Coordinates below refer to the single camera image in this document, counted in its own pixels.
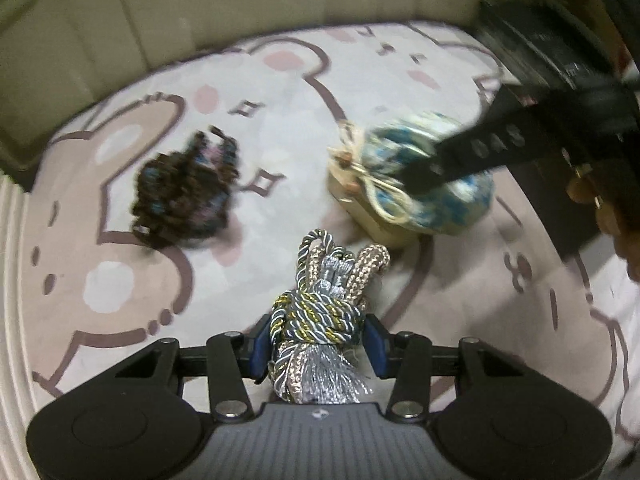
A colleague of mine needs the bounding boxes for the grey gold braided tassel cord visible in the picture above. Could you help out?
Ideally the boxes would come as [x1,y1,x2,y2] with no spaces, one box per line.
[267,227,393,406]

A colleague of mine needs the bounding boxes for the blue gold drawstring pouch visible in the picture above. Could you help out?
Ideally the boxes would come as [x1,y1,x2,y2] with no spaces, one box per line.
[328,113,495,249]

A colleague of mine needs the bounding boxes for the dark brown yarn scrunchie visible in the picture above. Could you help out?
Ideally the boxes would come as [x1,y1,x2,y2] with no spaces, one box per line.
[130,126,239,249]

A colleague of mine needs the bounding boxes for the cartoon bear floor mat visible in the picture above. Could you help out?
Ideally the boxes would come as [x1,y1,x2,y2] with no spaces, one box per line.
[21,23,639,462]

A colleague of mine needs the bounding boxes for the white ribbed mattress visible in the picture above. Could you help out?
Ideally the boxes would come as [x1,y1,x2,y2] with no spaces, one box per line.
[1,174,53,479]

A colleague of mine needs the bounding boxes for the cream cabinet fronts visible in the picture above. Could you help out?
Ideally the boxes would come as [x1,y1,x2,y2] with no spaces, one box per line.
[1,0,478,174]

